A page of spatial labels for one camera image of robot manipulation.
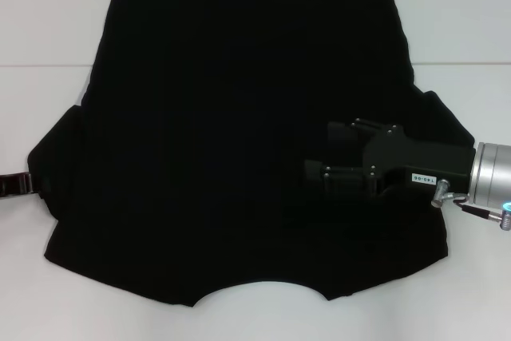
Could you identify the black t-shirt with FREE print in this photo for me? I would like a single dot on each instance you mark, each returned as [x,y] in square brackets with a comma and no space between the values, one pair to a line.
[223,117]

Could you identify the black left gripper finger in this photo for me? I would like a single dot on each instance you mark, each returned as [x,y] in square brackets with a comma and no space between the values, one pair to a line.
[16,185]

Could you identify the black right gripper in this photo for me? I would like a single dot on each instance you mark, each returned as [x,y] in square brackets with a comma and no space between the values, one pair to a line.
[423,161]

